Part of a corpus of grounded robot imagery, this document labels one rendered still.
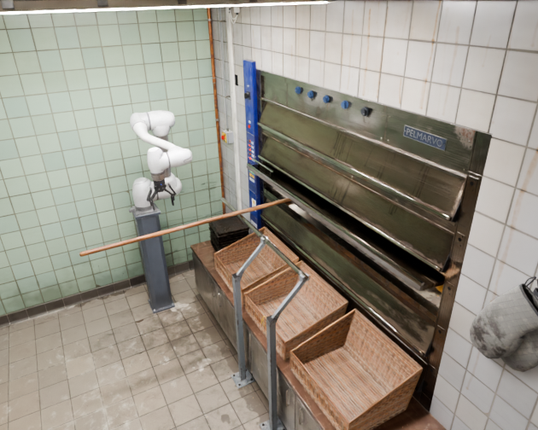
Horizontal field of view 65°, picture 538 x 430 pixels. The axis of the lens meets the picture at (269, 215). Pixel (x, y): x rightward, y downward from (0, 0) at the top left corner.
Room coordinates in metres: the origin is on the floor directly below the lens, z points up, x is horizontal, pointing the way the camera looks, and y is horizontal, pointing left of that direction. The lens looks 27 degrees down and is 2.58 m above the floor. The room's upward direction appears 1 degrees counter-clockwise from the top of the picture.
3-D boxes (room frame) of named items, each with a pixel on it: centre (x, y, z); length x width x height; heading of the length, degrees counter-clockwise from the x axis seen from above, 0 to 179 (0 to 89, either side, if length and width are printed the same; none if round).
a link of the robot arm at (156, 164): (2.62, 0.71, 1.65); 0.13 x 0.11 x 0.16; 115
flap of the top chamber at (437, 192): (2.39, -0.39, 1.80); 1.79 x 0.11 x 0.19; 28
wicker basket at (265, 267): (2.78, 0.12, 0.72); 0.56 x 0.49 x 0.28; 27
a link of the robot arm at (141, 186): (3.20, 1.02, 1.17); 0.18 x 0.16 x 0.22; 115
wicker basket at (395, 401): (1.71, -0.44, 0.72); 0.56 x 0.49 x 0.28; 28
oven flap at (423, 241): (2.39, -0.39, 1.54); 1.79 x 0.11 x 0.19; 28
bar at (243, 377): (2.41, 0.19, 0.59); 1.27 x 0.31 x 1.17; 28
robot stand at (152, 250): (3.20, 1.03, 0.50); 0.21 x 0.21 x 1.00; 27
